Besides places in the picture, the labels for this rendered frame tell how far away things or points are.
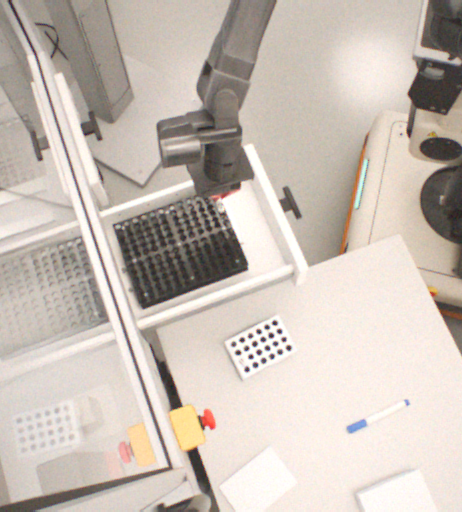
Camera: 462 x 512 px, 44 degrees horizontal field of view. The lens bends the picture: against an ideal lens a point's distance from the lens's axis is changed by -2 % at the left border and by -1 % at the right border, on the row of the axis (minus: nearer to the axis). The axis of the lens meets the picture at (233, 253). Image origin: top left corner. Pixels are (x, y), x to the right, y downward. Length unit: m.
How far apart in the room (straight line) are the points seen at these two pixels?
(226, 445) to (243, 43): 0.76
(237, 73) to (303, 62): 1.67
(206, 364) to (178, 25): 1.72
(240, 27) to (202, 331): 0.65
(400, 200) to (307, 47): 0.91
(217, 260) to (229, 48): 0.45
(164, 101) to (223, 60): 1.52
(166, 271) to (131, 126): 1.24
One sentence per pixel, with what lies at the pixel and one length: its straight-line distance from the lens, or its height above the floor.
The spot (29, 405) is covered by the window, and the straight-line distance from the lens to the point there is 0.36.
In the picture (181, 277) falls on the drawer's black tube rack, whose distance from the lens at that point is 1.10.
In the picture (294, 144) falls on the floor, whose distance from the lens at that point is 2.27.
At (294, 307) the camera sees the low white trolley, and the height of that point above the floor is 0.76.
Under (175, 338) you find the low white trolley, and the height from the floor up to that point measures 0.76.
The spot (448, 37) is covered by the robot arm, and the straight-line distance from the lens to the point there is 0.98.
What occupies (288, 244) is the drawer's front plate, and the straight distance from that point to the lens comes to 1.10.
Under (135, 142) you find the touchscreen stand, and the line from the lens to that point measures 2.25.
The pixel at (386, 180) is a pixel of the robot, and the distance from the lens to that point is 1.93.
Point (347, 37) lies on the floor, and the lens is 2.60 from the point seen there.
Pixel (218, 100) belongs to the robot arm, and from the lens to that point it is 0.82.
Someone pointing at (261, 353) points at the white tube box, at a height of 0.77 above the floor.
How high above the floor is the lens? 1.95
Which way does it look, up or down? 71 degrees down
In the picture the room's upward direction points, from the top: straight up
